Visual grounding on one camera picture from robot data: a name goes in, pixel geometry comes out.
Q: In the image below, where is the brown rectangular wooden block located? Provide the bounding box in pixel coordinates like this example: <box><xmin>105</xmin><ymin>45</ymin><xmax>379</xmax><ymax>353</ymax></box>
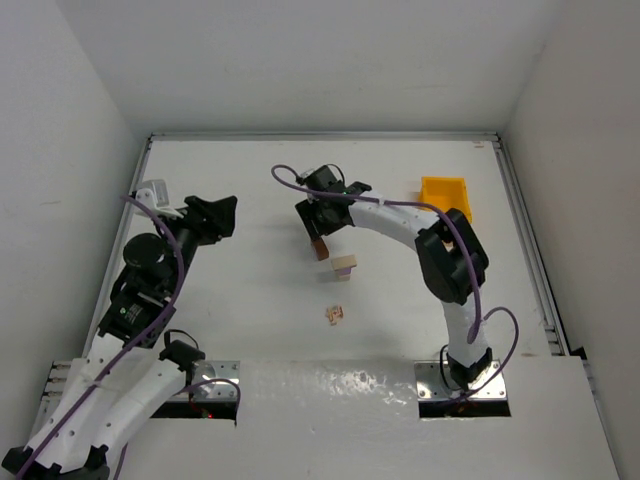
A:
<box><xmin>311</xmin><ymin>238</ymin><xmax>329</xmax><ymax>261</ymax></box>

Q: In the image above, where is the helicopter shaped wooden piece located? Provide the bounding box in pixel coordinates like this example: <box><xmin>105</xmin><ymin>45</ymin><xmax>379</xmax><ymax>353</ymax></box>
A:
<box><xmin>326</xmin><ymin>305</ymin><xmax>344</xmax><ymax>326</ymax></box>

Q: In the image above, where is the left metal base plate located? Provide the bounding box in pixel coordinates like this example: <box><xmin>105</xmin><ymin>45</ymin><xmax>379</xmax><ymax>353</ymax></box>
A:
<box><xmin>171</xmin><ymin>360</ymin><xmax>240</xmax><ymax>403</ymax></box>

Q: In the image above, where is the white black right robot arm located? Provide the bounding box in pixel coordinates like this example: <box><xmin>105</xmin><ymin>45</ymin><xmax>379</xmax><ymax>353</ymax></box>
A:
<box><xmin>295</xmin><ymin>165</ymin><xmax>492</xmax><ymax>390</ymax></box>

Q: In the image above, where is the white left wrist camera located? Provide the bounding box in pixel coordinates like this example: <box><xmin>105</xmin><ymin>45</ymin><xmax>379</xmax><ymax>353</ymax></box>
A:
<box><xmin>133</xmin><ymin>179</ymin><xmax>169</xmax><ymax>210</ymax></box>

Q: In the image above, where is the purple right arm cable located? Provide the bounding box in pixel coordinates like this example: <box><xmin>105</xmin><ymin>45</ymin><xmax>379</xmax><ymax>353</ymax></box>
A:
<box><xmin>271</xmin><ymin>164</ymin><xmax>520</xmax><ymax>396</ymax></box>

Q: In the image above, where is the yellow plastic bin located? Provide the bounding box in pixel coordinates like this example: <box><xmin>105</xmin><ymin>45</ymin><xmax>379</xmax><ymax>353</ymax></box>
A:
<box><xmin>419</xmin><ymin>177</ymin><xmax>473</xmax><ymax>222</ymax></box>

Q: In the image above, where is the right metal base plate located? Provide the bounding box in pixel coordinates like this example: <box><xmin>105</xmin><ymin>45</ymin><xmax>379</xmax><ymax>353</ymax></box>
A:
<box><xmin>414</xmin><ymin>360</ymin><xmax>508</xmax><ymax>402</ymax></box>

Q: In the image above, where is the metal base plate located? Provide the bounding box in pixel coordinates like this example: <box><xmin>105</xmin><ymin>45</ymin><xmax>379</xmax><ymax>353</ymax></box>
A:
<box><xmin>171</xmin><ymin>360</ymin><xmax>240</xmax><ymax>403</ymax></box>
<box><xmin>414</xmin><ymin>360</ymin><xmax>508</xmax><ymax>402</ymax></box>

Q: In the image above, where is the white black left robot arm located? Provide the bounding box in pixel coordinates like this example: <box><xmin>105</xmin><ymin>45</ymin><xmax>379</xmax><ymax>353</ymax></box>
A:
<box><xmin>1</xmin><ymin>189</ymin><xmax>238</xmax><ymax>479</ymax></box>

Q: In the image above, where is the plain beige rectangular block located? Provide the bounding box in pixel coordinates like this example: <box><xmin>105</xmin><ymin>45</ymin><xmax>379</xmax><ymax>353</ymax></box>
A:
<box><xmin>331</xmin><ymin>255</ymin><xmax>357</xmax><ymax>271</ymax></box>

